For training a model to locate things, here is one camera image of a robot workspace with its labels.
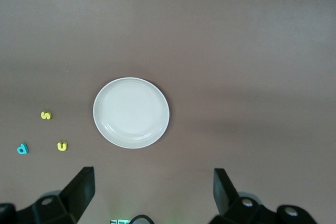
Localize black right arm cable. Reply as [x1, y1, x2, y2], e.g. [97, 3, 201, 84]
[130, 214, 156, 224]

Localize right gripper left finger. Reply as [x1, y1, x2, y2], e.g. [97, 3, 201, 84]
[0, 166, 95, 224]

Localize beige brown plate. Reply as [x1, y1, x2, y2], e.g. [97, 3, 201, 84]
[92, 77, 171, 150]

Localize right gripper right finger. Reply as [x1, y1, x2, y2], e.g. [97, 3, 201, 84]
[209, 168, 318, 224]

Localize teal foam letter p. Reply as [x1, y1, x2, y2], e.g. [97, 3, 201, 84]
[16, 142, 30, 155]

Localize brown table cover sheet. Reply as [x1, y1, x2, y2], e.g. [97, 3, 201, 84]
[0, 0, 336, 224]

